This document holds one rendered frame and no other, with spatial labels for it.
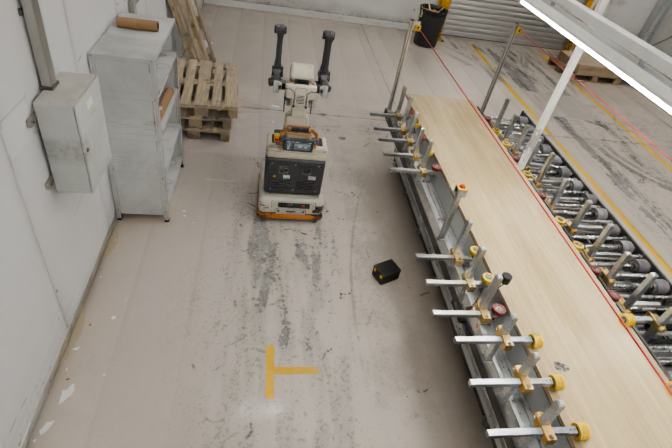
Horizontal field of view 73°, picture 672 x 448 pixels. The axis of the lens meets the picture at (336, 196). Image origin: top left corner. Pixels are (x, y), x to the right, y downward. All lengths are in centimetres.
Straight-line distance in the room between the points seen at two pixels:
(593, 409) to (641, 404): 30
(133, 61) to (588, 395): 351
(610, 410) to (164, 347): 277
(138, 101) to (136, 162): 57
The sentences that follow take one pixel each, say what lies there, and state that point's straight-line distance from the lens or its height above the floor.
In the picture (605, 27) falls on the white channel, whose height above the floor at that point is 244.
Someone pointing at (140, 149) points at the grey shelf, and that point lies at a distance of 401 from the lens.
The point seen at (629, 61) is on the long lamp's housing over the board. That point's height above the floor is 238.
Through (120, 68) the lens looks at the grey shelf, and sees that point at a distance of 369.
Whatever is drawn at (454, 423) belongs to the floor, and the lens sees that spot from 359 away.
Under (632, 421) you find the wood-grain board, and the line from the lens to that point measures 303.
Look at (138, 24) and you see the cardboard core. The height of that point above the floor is 160.
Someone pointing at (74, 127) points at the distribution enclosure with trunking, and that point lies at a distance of 291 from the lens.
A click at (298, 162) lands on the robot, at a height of 67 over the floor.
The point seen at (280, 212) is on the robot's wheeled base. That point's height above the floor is 13.
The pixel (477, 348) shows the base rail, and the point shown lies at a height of 70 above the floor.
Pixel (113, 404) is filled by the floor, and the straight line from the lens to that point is 345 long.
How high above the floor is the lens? 300
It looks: 38 degrees down
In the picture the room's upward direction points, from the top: 12 degrees clockwise
